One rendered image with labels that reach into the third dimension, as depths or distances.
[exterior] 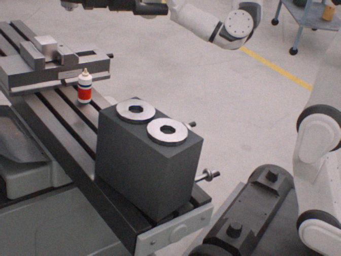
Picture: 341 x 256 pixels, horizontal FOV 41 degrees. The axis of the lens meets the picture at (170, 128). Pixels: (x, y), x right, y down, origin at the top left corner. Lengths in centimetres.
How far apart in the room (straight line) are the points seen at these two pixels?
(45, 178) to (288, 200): 89
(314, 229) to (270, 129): 184
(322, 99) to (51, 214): 87
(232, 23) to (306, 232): 67
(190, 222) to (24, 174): 50
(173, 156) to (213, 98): 250
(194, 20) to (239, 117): 204
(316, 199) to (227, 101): 206
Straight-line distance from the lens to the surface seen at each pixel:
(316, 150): 131
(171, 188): 100
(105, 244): 174
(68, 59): 147
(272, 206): 166
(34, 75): 145
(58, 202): 144
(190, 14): 128
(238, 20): 126
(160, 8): 129
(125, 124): 100
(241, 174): 273
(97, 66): 154
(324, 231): 145
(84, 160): 119
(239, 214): 159
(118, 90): 332
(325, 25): 459
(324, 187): 142
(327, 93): 129
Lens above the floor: 165
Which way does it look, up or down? 34 degrees down
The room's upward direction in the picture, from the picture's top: 10 degrees clockwise
